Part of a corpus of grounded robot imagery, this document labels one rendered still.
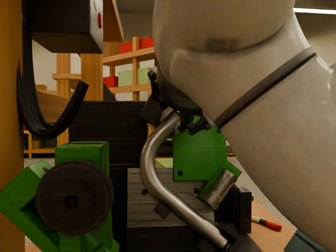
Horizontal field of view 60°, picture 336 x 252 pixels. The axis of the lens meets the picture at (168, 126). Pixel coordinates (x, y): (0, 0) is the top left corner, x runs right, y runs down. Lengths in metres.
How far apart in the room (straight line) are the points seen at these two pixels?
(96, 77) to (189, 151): 0.88
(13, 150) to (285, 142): 0.40
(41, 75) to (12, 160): 9.59
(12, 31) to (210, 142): 0.41
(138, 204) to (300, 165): 0.45
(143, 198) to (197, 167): 0.13
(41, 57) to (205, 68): 9.97
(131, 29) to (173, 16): 9.83
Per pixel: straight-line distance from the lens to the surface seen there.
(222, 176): 0.59
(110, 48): 4.62
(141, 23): 10.12
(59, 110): 1.07
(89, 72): 1.42
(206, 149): 0.62
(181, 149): 0.61
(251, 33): 0.21
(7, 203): 0.36
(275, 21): 0.22
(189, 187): 0.63
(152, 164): 0.57
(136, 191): 0.62
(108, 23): 1.00
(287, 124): 0.22
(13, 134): 0.51
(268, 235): 0.84
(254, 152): 0.23
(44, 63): 10.11
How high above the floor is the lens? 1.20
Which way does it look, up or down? 2 degrees down
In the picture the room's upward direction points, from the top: straight up
